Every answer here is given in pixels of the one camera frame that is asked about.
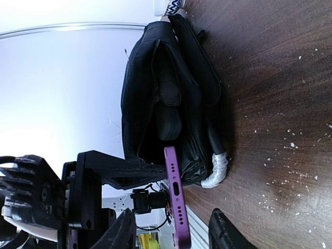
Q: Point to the left aluminium frame post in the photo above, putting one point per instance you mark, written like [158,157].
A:
[74,26]

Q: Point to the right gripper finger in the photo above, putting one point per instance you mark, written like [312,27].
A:
[224,235]

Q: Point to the pink smartphone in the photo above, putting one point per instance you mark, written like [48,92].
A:
[182,232]

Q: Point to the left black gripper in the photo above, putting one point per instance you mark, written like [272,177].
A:
[83,180]

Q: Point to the black student backpack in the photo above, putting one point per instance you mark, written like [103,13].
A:
[171,96]

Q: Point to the white patterned ceramic bowl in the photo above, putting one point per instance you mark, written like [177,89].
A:
[164,8]

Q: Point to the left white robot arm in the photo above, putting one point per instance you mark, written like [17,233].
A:
[34,198]

